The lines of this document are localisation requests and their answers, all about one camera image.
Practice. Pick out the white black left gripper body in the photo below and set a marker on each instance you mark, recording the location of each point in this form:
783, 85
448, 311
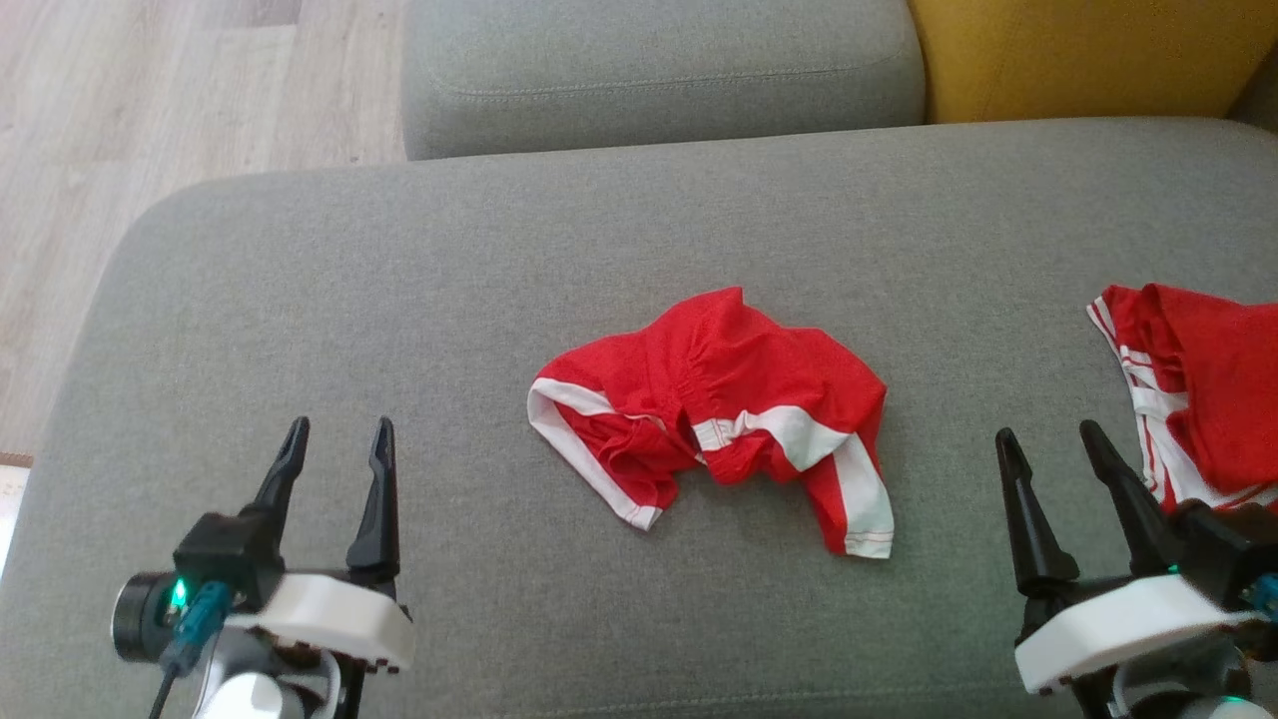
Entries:
329, 614

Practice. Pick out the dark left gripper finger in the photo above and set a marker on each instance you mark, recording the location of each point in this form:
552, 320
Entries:
379, 529
280, 479

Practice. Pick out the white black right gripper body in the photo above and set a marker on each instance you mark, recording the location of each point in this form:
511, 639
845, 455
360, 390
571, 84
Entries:
1118, 624

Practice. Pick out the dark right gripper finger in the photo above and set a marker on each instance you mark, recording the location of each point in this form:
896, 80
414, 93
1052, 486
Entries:
1038, 539
1138, 509

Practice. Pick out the red shorts with white trim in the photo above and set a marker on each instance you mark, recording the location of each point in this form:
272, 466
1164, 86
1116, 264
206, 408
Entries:
1218, 379

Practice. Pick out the red shorts with white bands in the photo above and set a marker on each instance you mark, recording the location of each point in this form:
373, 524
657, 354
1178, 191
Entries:
739, 369

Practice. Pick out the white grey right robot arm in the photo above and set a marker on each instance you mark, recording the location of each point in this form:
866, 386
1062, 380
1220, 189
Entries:
1178, 689

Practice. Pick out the large grey sofa seat cushion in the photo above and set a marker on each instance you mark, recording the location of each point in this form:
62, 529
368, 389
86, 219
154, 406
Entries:
499, 300

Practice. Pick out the grey sofa back cushion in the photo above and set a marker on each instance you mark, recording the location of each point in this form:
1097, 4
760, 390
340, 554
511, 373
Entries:
1260, 105

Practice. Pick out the yellow sofa back cushion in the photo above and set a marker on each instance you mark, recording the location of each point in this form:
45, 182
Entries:
1088, 55

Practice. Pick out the small grey sofa seat cushion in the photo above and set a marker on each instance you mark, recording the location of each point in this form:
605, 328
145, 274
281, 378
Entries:
659, 70

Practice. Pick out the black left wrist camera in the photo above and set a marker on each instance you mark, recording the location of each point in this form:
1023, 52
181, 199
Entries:
225, 554

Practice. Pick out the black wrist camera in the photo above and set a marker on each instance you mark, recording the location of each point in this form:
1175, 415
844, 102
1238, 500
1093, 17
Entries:
1223, 549
225, 554

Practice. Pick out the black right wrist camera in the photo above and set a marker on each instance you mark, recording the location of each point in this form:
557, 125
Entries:
1223, 549

